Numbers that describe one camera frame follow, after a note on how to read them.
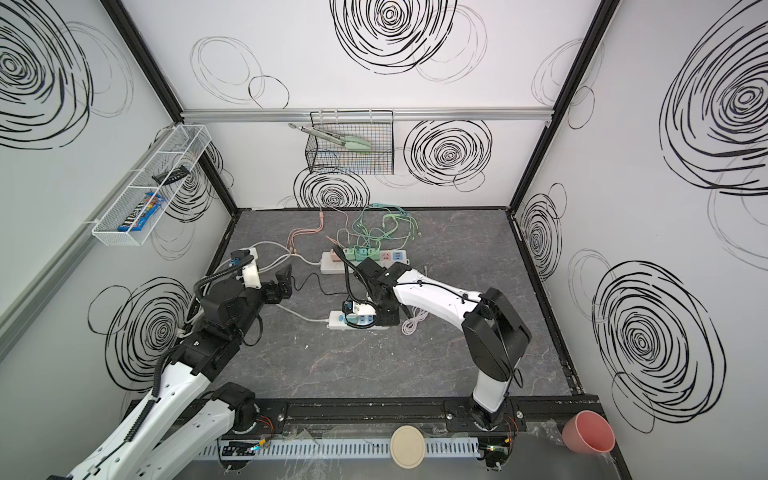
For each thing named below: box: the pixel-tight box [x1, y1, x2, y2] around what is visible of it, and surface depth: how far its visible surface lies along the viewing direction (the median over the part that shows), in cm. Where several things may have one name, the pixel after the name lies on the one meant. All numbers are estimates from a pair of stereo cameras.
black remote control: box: [151, 165, 191, 185], surface depth 81 cm
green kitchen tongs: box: [288, 123, 372, 151], surface depth 93 cm
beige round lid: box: [389, 425, 426, 470], surface depth 66 cm
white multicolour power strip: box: [320, 252, 356, 275], surface depth 102 cm
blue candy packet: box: [117, 192, 166, 231], surface depth 72 cm
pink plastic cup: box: [562, 410, 616, 455], surface depth 64 cm
